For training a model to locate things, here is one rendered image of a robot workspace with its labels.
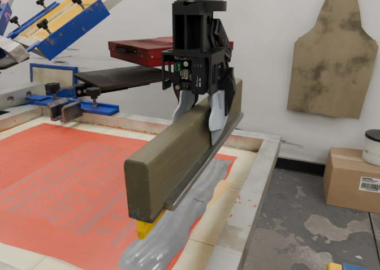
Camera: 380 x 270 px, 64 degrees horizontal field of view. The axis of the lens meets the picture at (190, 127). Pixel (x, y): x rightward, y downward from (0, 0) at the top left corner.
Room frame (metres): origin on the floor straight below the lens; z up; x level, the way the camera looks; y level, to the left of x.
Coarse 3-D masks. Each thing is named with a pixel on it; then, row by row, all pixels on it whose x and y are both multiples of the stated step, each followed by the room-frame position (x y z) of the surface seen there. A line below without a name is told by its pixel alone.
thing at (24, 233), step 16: (0, 160) 0.63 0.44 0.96; (16, 160) 0.63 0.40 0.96; (0, 176) 0.56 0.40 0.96; (16, 176) 0.56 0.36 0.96; (0, 224) 0.41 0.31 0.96; (16, 224) 0.41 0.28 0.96; (32, 224) 0.41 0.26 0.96; (0, 240) 0.37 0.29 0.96; (16, 240) 0.37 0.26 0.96; (32, 240) 0.37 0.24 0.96; (48, 240) 0.37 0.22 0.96; (64, 240) 0.37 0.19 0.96; (80, 240) 0.37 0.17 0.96; (128, 240) 0.37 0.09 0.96; (64, 256) 0.34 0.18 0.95; (80, 256) 0.34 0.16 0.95; (96, 256) 0.34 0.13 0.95; (112, 256) 0.34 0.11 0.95; (176, 256) 0.34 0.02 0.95
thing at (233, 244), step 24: (0, 120) 0.81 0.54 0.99; (24, 120) 0.88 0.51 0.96; (72, 120) 0.90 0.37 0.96; (96, 120) 0.86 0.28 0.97; (120, 120) 0.83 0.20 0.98; (144, 120) 0.81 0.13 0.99; (168, 120) 0.81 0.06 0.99; (240, 144) 0.69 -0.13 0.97; (264, 144) 0.64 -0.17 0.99; (264, 168) 0.53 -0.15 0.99; (240, 192) 0.44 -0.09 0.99; (264, 192) 0.46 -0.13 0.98; (240, 216) 0.38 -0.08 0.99; (240, 240) 0.33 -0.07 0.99; (0, 264) 0.29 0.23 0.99; (216, 264) 0.29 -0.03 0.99; (240, 264) 0.30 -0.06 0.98
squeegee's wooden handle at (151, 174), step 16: (240, 80) 0.63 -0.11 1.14; (240, 96) 0.63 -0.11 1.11; (192, 112) 0.43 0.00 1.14; (208, 112) 0.44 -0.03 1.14; (176, 128) 0.36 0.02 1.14; (192, 128) 0.38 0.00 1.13; (208, 128) 0.44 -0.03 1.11; (160, 144) 0.31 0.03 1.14; (176, 144) 0.33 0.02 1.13; (192, 144) 0.38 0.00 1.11; (208, 144) 0.44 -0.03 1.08; (128, 160) 0.28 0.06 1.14; (144, 160) 0.28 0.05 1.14; (160, 160) 0.29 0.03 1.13; (176, 160) 0.33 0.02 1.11; (192, 160) 0.38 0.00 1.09; (128, 176) 0.28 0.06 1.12; (144, 176) 0.27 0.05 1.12; (160, 176) 0.29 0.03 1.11; (176, 176) 0.33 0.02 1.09; (128, 192) 0.28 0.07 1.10; (144, 192) 0.27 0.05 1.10; (160, 192) 0.29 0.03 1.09; (128, 208) 0.28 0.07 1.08; (144, 208) 0.27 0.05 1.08; (160, 208) 0.29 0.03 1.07
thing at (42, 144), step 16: (32, 128) 0.83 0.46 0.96; (48, 128) 0.83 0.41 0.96; (64, 128) 0.83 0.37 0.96; (0, 144) 0.72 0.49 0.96; (16, 144) 0.72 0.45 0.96; (32, 144) 0.72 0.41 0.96; (48, 144) 0.72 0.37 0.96; (64, 144) 0.72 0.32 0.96; (80, 144) 0.72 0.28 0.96; (112, 144) 0.72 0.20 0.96; (128, 144) 0.72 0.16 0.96; (144, 144) 0.72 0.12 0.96; (32, 160) 0.63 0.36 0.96; (48, 160) 0.63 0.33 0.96
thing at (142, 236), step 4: (164, 212) 0.32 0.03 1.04; (160, 216) 0.31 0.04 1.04; (156, 220) 0.30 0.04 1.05; (152, 224) 0.29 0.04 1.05; (148, 228) 0.28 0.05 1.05; (152, 228) 0.29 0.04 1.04; (140, 232) 0.28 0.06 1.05; (148, 232) 0.28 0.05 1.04; (140, 236) 0.28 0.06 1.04; (144, 236) 0.27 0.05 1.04
